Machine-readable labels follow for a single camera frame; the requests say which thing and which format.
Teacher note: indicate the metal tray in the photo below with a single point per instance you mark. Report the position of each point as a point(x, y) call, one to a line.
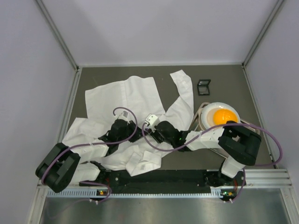
point(198, 116)

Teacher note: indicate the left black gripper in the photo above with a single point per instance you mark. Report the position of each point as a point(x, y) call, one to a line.
point(134, 130)

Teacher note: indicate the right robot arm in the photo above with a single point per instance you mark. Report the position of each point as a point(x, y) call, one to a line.
point(229, 168)

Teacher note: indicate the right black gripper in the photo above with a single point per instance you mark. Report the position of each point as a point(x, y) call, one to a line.
point(153, 132)

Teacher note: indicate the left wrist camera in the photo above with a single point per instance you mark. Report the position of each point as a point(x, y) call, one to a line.
point(123, 115)

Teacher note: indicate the white shirt garment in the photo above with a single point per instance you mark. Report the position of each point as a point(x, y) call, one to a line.
point(141, 97)

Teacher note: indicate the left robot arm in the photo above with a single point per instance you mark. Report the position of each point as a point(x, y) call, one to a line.
point(71, 163)

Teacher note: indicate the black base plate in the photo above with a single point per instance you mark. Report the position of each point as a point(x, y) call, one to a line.
point(167, 181)

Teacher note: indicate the white bowl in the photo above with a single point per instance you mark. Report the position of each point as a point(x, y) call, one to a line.
point(209, 110)

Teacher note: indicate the small black open box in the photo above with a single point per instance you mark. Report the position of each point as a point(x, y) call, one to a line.
point(203, 87)

